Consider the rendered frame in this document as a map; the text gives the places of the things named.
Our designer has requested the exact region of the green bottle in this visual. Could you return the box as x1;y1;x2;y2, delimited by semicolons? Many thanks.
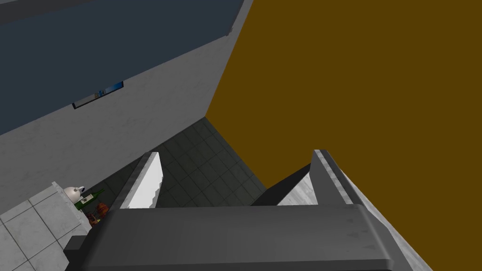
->
74;188;106;211

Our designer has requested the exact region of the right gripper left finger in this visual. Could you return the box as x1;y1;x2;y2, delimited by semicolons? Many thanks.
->
120;151;164;210

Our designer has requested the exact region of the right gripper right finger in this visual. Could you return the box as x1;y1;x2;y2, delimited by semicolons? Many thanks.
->
309;149;364;206

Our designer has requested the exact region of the dark framed wall picture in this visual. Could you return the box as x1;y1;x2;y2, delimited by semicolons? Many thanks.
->
71;80;125;110

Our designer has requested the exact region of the white teapot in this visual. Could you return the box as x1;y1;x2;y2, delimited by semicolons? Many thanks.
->
63;185;86;201

